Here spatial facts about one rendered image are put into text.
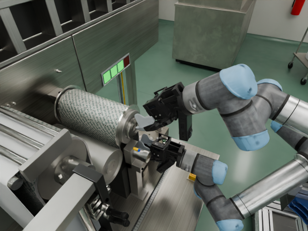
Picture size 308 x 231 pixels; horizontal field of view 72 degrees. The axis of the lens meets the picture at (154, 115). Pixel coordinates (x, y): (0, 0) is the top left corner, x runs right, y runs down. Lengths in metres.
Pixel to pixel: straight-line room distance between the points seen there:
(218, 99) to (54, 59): 0.59
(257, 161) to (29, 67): 2.11
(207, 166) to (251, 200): 0.17
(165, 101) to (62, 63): 0.46
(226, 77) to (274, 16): 4.64
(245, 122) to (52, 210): 0.39
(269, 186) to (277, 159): 1.70
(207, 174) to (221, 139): 1.71
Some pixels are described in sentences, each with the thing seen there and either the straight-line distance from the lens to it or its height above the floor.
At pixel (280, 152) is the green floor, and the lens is 2.57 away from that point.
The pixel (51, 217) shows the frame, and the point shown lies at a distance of 0.35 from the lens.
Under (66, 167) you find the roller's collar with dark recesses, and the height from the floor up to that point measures 1.36.
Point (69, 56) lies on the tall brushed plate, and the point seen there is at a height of 1.37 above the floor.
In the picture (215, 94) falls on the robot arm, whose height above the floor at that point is 1.47.
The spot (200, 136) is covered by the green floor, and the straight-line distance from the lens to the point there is 2.41.
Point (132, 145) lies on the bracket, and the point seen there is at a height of 1.21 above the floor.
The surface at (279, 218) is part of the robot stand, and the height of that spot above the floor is 0.21.
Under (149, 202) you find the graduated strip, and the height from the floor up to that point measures 0.90.
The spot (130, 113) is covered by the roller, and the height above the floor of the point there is 1.31.
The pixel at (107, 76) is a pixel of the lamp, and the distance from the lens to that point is 1.09.
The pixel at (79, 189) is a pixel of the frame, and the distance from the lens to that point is 0.36.
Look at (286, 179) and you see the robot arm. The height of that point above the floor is 1.14.
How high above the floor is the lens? 1.74
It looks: 42 degrees down
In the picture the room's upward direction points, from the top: straight up
